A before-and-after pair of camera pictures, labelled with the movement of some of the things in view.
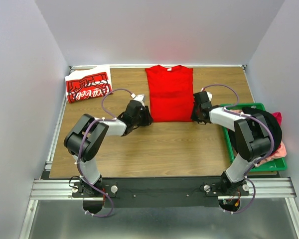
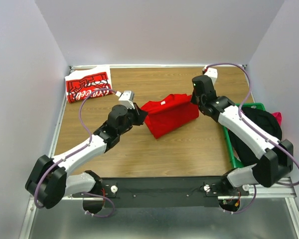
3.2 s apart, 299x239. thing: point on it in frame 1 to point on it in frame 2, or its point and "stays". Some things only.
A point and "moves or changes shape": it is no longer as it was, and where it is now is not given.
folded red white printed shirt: [82, 83] stays
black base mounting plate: [160, 192] stays
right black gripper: [193, 116] to [193, 98]
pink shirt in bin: [278, 115] stays
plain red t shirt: [171, 93] moves or changes shape
